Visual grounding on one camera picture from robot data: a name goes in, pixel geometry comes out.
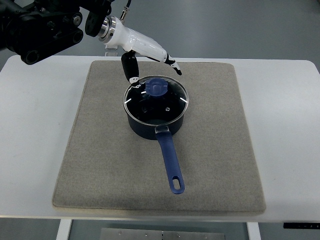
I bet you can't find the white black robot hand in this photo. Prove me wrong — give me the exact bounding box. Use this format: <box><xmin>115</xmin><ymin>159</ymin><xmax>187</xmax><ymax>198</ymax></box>
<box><xmin>98</xmin><ymin>16</ymin><xmax>182</xmax><ymax>86</ymax></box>

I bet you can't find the glass lid blue knob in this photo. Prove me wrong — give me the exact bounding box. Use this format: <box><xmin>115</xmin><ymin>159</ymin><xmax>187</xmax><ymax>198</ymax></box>
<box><xmin>123</xmin><ymin>75</ymin><xmax>189</xmax><ymax>125</ymax></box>

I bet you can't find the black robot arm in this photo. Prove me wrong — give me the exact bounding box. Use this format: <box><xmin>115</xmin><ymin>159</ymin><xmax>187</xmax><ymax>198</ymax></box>
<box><xmin>0</xmin><ymin>0</ymin><xmax>112</xmax><ymax>65</ymax></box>

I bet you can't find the clear floor marker upper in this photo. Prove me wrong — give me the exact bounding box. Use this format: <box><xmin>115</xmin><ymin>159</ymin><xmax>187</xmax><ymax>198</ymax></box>
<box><xmin>105</xmin><ymin>45</ymin><xmax>118</xmax><ymax>51</ymax></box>

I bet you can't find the dark blue saucepan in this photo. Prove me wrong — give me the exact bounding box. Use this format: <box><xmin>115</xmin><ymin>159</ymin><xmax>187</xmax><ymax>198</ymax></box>
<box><xmin>123</xmin><ymin>74</ymin><xmax>190</xmax><ymax>195</ymax></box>

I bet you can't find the grey felt mat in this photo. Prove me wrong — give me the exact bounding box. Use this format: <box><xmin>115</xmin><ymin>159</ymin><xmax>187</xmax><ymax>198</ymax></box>
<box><xmin>52</xmin><ymin>60</ymin><xmax>266</xmax><ymax>216</ymax></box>

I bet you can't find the white left table leg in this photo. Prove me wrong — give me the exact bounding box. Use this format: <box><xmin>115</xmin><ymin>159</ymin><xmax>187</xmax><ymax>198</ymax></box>
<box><xmin>56</xmin><ymin>219</ymin><xmax>73</xmax><ymax>240</ymax></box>

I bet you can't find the white table leg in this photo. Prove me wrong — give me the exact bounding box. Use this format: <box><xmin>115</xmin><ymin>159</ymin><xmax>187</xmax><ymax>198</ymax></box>
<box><xmin>246</xmin><ymin>222</ymin><xmax>262</xmax><ymax>240</ymax></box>
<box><xmin>56</xmin><ymin>219</ymin><xmax>73</xmax><ymax>240</ymax></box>

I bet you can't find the white right table leg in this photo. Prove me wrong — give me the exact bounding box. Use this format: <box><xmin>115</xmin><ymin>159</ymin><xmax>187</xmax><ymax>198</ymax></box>
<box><xmin>246</xmin><ymin>222</ymin><xmax>262</xmax><ymax>240</ymax></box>

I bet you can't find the black table control panel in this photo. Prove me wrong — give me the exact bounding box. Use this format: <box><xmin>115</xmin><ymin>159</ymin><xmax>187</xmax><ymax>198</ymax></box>
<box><xmin>283</xmin><ymin>222</ymin><xmax>320</xmax><ymax>230</ymax></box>

